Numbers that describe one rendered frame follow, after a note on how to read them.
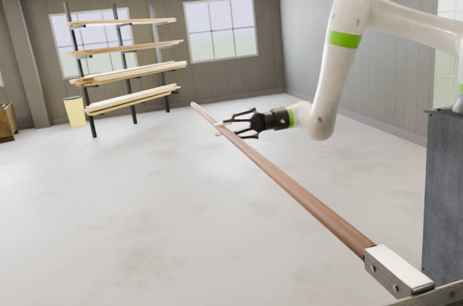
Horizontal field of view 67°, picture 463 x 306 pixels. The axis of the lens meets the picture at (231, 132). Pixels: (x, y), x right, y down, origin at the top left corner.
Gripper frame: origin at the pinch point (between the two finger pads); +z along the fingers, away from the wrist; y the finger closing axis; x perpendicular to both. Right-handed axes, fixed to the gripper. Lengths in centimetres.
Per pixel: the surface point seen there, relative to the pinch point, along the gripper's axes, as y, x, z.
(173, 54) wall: -11, 694, -47
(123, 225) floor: 114, 166, 66
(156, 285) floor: 115, 73, 42
